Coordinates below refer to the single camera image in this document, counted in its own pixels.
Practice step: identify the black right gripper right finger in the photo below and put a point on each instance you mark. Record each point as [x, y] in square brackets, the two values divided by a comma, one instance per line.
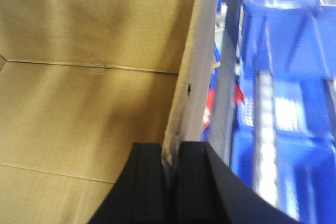
[209, 192]

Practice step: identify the blue plastic bin upper right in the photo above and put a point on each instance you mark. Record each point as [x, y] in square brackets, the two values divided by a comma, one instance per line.
[284, 136]

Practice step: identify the brown cardboard carton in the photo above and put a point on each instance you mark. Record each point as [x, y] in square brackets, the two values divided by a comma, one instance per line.
[82, 81]

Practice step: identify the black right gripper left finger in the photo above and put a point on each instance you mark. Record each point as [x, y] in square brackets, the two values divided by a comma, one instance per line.
[139, 194]

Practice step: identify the grey metal shelf post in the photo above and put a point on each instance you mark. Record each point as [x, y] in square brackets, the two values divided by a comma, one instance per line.
[220, 134]

